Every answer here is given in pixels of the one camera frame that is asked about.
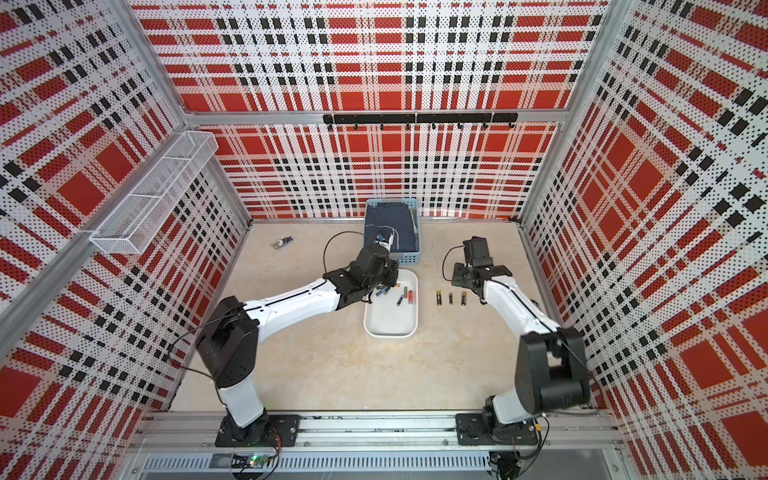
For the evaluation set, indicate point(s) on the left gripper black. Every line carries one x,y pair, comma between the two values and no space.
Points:
392,273

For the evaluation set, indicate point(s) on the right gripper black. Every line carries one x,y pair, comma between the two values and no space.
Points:
457,274

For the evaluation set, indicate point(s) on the white plastic storage tray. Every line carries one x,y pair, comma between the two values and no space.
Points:
384,320

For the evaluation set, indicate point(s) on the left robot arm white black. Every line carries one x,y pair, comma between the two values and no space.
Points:
229,342

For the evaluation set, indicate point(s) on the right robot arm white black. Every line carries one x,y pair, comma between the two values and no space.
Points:
551,371

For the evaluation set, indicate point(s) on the light blue perforated basket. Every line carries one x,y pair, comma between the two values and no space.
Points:
407,258

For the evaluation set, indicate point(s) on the folded dark blue garment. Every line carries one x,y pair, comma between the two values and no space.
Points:
396,217

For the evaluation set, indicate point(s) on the green circuit board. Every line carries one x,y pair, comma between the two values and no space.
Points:
242,462

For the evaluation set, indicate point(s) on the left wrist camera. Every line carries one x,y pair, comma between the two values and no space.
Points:
385,239

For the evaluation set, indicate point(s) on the small toy figure keychain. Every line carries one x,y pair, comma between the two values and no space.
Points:
282,242

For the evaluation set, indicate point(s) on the black hook rail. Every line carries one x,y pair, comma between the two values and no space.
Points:
420,118

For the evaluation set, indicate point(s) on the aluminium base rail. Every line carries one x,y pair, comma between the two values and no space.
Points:
403,444

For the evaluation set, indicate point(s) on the white wire mesh shelf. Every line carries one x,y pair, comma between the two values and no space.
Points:
135,221

